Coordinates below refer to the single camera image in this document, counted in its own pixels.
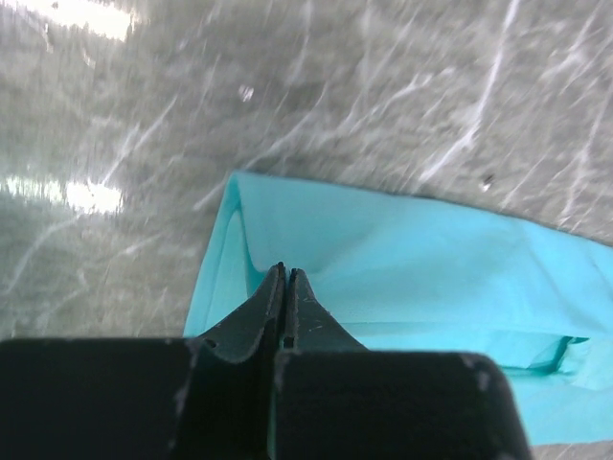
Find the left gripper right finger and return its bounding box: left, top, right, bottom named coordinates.
left=275, top=269, right=531, bottom=459

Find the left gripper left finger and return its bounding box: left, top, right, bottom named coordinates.
left=1, top=264, right=285, bottom=459

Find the teal t shirt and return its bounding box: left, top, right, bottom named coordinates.
left=184, top=172, right=612, bottom=445

